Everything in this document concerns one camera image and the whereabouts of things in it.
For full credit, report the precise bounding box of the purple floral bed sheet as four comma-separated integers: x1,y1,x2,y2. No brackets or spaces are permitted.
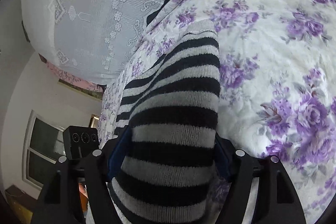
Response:
100,0,335,223

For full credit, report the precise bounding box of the pink floral cloth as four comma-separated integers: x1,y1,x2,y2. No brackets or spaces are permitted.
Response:
39,54,106,93

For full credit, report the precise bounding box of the black white striped sweater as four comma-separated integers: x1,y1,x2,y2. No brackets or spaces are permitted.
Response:
109,20,220,223

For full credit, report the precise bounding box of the black camera box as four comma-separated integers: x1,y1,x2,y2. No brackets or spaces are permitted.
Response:
63,126,99,160

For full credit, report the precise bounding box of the window with white frame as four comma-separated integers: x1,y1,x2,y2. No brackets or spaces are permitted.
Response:
22,110,66,190

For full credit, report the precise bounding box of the white lace cover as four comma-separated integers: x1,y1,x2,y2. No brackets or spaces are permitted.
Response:
21,0,164,85

